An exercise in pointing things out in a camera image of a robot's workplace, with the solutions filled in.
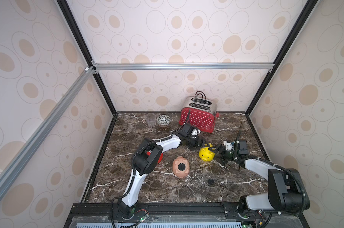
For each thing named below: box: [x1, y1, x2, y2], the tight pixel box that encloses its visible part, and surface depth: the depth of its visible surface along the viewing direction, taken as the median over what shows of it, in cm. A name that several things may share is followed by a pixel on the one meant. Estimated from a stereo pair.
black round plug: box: [207, 178, 215, 185], surface depth 86 cm
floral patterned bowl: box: [156, 114, 172, 126], surface depth 115 cm
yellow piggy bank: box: [198, 142, 215, 162], surface depth 88 cm
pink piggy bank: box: [172, 156, 190, 179], surface depth 83 cm
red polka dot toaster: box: [178, 90, 220, 133], surface depth 102 cm
